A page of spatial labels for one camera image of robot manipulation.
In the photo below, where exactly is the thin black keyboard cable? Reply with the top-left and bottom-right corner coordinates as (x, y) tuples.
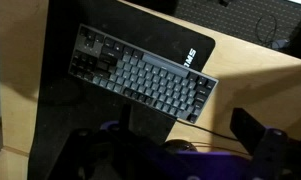
(174, 118), (240, 141)

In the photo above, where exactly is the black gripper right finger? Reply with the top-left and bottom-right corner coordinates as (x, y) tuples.
(229, 107), (268, 155)

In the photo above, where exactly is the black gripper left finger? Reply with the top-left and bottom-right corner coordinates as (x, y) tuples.
(118, 103), (133, 135)

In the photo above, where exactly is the grey mechanical keyboard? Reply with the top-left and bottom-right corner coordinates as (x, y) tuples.
(68, 23), (220, 125)

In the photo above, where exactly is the looped thin black cable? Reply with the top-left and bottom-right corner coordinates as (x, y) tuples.
(255, 13), (280, 46)

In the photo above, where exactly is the black computer mouse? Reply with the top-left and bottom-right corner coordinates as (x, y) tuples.
(161, 139), (200, 154)

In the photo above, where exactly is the black desk mat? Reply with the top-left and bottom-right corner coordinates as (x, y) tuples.
(28, 0), (217, 180)

